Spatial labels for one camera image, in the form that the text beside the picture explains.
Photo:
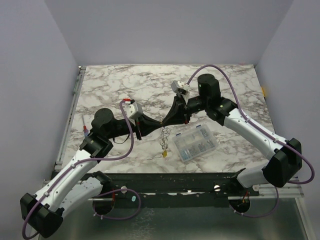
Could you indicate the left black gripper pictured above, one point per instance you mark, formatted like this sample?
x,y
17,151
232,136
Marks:
x,y
148,125

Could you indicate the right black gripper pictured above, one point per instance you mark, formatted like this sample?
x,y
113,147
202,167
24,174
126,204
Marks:
x,y
185,110

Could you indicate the metal key organizer plate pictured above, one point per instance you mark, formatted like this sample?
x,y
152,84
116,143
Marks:
x,y
164,134

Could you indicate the yellow tagged key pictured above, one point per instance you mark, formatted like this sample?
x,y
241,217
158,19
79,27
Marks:
x,y
164,154

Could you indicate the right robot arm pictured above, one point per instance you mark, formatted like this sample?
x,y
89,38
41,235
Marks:
x,y
284,156

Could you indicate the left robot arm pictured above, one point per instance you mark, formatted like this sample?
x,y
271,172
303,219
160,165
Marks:
x,y
43,212

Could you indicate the clear plastic screw box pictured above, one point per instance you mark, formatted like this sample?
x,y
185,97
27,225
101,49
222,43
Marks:
x,y
194,142

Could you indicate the blue red screwdriver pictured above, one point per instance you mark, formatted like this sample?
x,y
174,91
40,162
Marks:
x,y
85,129

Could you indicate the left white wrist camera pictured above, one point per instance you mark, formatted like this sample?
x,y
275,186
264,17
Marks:
x,y
133,110

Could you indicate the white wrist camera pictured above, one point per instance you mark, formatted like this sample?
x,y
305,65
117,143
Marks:
x,y
133,110
179,87

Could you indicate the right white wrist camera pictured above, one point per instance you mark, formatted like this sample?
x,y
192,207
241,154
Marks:
x,y
179,87

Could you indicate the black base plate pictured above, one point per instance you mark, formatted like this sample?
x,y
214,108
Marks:
x,y
124,200

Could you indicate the aluminium frame rail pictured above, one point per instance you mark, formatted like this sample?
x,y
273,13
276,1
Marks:
x,y
221,185

